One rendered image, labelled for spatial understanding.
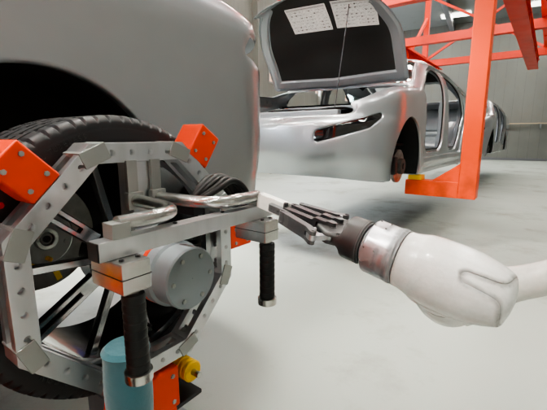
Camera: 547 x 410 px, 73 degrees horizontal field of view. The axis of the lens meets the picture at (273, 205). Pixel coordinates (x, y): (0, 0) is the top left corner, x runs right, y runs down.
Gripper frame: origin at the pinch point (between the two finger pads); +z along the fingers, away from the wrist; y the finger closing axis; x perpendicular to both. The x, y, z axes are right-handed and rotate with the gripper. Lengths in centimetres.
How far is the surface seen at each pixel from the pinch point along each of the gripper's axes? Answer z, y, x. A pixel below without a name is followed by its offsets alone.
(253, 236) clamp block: 7.0, -3.7, 10.8
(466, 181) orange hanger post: 23, -343, 58
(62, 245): 63, 14, 31
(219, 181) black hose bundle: 17.3, -1.9, 0.5
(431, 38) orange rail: 271, -882, -121
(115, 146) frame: 28.9, 16.0, -6.3
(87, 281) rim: 32.7, 21.5, 25.2
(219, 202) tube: 10.0, 4.8, 1.8
